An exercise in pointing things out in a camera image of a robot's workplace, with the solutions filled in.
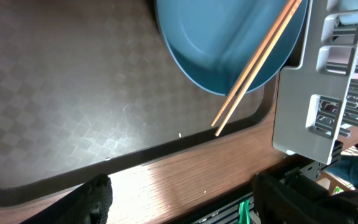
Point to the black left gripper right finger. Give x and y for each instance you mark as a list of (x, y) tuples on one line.
[(300, 200)]

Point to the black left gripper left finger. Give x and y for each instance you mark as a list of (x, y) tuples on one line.
[(88, 204)]

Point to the dark blue plate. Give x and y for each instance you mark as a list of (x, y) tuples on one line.
[(212, 40)]

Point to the wooden chopstick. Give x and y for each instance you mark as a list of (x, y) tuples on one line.
[(253, 59), (258, 65)]

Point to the grey dishwasher rack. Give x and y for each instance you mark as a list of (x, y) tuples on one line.
[(301, 88)]

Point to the brown serving tray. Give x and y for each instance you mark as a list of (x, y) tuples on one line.
[(89, 87)]

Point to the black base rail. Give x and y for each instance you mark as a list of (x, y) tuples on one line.
[(238, 206)]

